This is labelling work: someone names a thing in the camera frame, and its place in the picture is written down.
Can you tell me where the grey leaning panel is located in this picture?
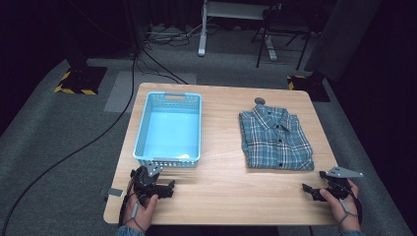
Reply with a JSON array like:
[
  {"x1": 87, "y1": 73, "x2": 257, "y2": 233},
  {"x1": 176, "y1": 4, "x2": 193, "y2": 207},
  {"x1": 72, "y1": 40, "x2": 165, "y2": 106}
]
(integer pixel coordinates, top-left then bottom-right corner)
[{"x1": 303, "y1": 0, "x2": 384, "y2": 83}]

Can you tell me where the blue plaid shirt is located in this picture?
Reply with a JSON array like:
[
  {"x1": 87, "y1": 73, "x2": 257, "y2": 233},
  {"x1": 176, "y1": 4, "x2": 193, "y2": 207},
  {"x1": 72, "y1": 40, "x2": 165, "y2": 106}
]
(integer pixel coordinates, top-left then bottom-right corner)
[{"x1": 238, "y1": 103, "x2": 315, "y2": 172}]

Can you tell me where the thin black floor cable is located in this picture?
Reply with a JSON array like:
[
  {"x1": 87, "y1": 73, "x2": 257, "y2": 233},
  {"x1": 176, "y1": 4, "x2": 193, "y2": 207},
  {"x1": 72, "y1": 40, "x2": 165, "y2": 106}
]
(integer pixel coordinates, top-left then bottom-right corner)
[{"x1": 135, "y1": 48, "x2": 190, "y2": 86}]

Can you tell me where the black metal chair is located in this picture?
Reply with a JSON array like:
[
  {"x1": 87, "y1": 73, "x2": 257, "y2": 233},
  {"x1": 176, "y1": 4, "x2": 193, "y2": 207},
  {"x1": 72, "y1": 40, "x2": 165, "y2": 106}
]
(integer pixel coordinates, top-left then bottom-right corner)
[{"x1": 250, "y1": 3, "x2": 313, "y2": 72}]

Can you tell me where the yellow black striped base plate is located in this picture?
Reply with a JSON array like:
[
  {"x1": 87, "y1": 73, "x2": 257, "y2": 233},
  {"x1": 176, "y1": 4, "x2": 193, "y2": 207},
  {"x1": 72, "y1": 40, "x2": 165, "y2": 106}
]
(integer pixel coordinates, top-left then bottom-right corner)
[
  {"x1": 53, "y1": 66, "x2": 108, "y2": 96},
  {"x1": 286, "y1": 74, "x2": 331, "y2": 103}
]

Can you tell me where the small grey tag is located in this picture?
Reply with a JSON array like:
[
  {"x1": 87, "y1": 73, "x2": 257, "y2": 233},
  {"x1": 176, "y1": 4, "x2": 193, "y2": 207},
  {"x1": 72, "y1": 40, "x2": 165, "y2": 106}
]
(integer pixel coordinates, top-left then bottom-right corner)
[{"x1": 106, "y1": 187, "x2": 124, "y2": 199}]

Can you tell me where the light blue plastic basket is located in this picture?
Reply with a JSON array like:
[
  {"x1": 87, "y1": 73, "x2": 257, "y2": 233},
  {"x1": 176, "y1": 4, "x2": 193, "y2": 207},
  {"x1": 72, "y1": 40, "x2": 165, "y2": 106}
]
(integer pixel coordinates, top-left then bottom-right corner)
[{"x1": 132, "y1": 90, "x2": 203, "y2": 169}]

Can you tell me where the person's right hand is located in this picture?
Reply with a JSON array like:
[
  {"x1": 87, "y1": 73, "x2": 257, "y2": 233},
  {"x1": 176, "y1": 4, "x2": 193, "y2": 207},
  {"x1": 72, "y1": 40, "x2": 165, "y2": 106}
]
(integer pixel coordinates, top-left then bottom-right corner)
[{"x1": 319, "y1": 179, "x2": 362, "y2": 232}]

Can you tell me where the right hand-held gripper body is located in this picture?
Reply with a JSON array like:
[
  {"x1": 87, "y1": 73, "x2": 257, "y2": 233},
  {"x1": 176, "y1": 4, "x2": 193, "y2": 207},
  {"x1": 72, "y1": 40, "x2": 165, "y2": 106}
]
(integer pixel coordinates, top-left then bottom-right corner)
[{"x1": 319, "y1": 165, "x2": 364, "y2": 200}]

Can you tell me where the tangle of floor cables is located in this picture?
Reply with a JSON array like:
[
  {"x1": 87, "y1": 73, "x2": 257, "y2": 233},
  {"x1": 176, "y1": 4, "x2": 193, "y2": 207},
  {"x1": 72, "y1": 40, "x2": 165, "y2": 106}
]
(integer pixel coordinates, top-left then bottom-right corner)
[{"x1": 143, "y1": 23, "x2": 206, "y2": 47}]

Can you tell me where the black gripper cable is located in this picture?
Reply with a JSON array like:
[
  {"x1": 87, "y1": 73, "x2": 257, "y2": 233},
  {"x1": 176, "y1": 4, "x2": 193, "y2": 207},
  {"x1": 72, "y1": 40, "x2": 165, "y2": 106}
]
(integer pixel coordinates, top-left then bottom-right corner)
[
  {"x1": 345, "y1": 185, "x2": 364, "y2": 227},
  {"x1": 118, "y1": 188, "x2": 139, "y2": 228}
]

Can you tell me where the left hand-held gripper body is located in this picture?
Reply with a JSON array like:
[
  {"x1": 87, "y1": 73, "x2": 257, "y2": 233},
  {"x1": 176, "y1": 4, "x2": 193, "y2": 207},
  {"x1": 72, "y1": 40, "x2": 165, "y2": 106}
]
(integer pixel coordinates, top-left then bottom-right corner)
[{"x1": 130, "y1": 160, "x2": 165, "y2": 199}]

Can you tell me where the long black floor cable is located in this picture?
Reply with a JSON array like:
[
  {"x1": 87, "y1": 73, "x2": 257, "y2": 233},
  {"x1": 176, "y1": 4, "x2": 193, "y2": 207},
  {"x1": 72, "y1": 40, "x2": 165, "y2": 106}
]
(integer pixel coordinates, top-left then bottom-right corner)
[{"x1": 0, "y1": 54, "x2": 138, "y2": 236}]

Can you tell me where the white desk frame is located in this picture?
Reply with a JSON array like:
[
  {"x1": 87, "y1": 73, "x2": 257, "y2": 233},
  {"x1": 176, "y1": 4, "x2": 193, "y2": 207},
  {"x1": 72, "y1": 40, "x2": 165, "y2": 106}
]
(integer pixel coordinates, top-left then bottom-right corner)
[{"x1": 197, "y1": 0, "x2": 279, "y2": 62}]

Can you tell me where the person's left hand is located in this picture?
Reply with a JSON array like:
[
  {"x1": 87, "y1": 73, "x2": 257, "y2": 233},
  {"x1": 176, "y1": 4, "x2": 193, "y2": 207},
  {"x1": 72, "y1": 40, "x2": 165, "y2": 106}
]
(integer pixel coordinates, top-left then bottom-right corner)
[{"x1": 122, "y1": 185, "x2": 160, "y2": 232}]

